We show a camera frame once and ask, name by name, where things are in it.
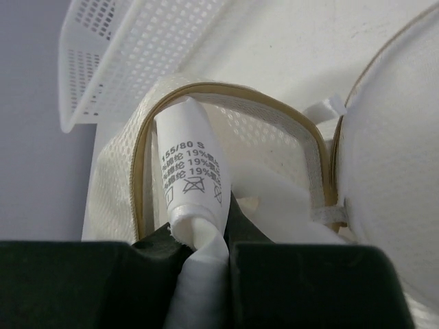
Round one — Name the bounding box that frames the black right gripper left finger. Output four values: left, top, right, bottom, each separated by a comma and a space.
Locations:
1, 226, 191, 328

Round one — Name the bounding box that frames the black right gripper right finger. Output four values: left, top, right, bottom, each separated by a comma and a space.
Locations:
224, 199, 415, 328

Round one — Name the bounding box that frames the white bra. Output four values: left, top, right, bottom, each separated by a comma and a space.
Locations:
154, 97, 342, 328

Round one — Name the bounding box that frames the white mesh laundry bag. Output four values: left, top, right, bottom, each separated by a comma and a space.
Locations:
88, 4, 438, 328

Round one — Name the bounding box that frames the white plastic mesh basket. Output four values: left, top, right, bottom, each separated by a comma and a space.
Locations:
58, 0, 248, 133

